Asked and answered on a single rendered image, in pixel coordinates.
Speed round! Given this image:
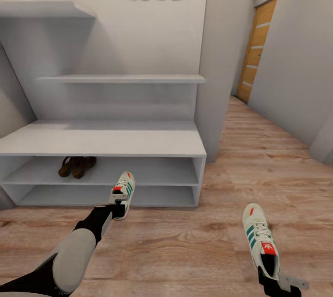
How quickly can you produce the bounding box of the sandal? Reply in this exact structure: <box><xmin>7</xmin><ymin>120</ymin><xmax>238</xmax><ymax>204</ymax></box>
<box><xmin>58</xmin><ymin>156</ymin><xmax>86</xmax><ymax>178</ymax></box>
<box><xmin>72</xmin><ymin>156</ymin><xmax>97</xmax><ymax>179</ymax></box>

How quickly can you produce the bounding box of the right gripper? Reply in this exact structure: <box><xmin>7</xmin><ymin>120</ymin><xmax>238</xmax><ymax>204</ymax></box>
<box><xmin>258</xmin><ymin>266</ymin><xmax>302</xmax><ymax>297</ymax></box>

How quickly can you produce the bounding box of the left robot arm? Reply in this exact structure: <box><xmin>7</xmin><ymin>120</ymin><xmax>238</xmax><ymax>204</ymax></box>
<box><xmin>0</xmin><ymin>194</ymin><xmax>129</xmax><ymax>297</ymax></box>

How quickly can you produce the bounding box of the gym shoe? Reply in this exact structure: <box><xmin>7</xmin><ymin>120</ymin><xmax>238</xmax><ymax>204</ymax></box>
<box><xmin>111</xmin><ymin>171</ymin><xmax>136</xmax><ymax>221</ymax></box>
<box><xmin>242</xmin><ymin>203</ymin><xmax>280</xmax><ymax>281</ymax></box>

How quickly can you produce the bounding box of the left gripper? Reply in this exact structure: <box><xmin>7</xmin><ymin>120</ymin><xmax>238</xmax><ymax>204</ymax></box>
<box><xmin>109</xmin><ymin>204</ymin><xmax>125</xmax><ymax>218</ymax></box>

